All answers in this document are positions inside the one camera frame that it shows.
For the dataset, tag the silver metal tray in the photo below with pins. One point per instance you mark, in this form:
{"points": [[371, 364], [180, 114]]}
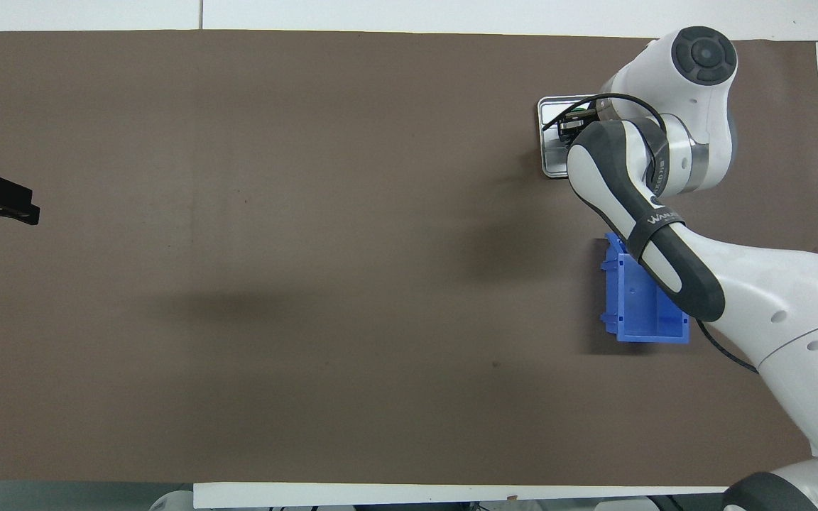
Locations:
{"points": [[551, 160]]}

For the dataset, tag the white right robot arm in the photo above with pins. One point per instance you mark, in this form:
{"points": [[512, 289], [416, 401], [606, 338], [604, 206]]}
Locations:
{"points": [[771, 298]]}

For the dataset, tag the blue plastic storage bin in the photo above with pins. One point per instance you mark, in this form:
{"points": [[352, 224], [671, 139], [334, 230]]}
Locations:
{"points": [[636, 305]]}

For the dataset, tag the white mounting board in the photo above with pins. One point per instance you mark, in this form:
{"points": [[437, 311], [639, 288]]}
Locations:
{"points": [[451, 495]]}

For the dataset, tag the brown table mat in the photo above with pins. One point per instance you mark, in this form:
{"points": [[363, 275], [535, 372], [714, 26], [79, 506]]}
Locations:
{"points": [[380, 355]]}

